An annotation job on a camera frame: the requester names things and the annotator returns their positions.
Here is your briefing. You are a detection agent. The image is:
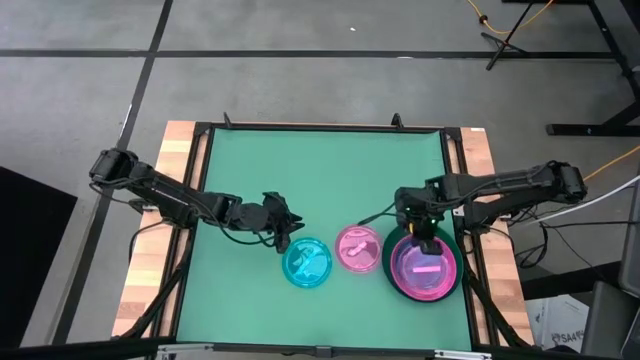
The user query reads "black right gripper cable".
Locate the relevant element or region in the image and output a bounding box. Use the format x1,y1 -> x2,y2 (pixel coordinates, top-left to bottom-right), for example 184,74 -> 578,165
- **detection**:
356,201 -> 401,227

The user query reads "white cardboard box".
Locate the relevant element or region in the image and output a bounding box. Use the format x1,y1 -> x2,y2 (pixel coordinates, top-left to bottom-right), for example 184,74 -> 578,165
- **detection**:
523,293 -> 591,354

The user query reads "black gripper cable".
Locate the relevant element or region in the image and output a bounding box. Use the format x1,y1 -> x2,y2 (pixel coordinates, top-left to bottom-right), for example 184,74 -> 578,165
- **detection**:
356,201 -> 401,227
199,219 -> 284,249

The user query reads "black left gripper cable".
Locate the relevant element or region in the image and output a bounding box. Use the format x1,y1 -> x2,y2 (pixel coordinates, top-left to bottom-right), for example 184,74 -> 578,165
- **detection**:
199,219 -> 284,249

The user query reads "opaque pink plate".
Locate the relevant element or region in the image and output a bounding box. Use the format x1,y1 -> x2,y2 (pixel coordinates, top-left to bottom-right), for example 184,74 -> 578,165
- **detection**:
389,233 -> 459,302

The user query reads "green table mat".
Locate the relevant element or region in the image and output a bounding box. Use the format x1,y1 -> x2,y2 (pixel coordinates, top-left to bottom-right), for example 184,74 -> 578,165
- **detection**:
175,127 -> 474,351

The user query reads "yellow extension cable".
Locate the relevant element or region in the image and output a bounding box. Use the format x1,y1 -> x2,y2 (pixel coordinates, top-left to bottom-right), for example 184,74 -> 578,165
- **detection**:
582,143 -> 640,182
465,0 -> 557,37

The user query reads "large clear pink plate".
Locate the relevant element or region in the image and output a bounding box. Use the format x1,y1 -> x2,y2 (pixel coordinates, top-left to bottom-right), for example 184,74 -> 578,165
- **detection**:
393,237 -> 455,298

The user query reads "white cable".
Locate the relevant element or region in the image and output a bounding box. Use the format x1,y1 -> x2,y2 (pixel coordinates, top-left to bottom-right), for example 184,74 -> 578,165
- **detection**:
524,174 -> 640,224

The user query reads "dark teal bowl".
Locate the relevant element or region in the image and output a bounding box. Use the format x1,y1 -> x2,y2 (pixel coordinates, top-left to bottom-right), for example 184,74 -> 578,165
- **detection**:
381,224 -> 465,304

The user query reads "black table frame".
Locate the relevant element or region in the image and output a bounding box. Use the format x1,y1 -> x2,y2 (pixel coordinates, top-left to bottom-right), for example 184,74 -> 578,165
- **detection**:
112,112 -> 539,360

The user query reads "black floor mat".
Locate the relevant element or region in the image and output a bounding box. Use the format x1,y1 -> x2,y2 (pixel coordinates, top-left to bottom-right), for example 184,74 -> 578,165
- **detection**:
0,166 -> 79,349

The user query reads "grey chair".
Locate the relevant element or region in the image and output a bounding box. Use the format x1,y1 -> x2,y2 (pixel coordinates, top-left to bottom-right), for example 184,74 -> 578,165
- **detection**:
579,169 -> 640,360

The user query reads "black floor cable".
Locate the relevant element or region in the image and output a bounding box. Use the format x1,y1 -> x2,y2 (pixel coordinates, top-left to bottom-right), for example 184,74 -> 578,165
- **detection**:
512,219 -> 640,271

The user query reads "black tripod stand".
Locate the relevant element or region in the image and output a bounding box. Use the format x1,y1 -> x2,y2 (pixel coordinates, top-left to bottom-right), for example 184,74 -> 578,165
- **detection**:
480,0 -> 532,72

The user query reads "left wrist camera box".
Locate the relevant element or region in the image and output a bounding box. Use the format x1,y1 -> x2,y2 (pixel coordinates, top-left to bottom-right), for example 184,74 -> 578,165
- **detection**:
263,191 -> 291,215

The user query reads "black floor stand frame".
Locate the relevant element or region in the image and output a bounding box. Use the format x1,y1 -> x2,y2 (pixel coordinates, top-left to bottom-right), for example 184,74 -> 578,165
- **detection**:
545,0 -> 640,138

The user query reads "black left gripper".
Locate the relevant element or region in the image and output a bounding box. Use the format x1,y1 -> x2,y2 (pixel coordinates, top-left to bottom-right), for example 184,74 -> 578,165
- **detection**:
232,201 -> 306,254

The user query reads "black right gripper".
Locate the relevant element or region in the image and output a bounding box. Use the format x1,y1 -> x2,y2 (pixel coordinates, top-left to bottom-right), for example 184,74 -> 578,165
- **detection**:
394,179 -> 446,257

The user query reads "small clear pink plate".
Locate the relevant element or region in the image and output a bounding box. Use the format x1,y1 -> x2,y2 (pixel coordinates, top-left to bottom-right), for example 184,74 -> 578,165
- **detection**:
333,224 -> 384,274

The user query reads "small clear blue plate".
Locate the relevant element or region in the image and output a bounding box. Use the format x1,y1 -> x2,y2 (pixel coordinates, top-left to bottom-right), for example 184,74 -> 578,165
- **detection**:
281,236 -> 334,290

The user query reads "black arm base cable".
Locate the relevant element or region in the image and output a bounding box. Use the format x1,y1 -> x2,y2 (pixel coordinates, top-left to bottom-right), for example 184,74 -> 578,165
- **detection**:
127,219 -> 166,264

